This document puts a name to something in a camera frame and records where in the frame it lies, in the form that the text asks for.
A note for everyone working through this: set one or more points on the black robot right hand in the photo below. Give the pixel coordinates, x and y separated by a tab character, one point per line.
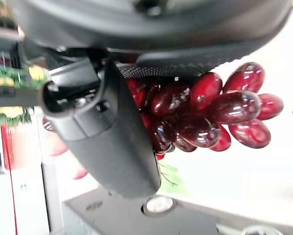
104	137

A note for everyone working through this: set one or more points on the red grape bunch with leaf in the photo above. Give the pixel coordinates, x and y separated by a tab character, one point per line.
232	107

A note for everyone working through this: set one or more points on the dark grey panel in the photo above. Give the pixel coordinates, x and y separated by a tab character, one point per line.
112	218

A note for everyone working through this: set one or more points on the round silver knob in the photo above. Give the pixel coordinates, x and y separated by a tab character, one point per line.
159	203

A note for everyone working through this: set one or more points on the red stand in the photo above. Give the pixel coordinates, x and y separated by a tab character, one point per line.
9	147

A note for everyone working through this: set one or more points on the green plant with yellow flowers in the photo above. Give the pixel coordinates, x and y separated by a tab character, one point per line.
4	78

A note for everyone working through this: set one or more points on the dark shelf rack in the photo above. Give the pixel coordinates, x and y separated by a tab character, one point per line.
2	31

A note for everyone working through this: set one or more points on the round silver rim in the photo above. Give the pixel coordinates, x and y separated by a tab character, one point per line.
261	230

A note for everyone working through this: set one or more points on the white post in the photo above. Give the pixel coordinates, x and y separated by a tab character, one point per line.
48	186

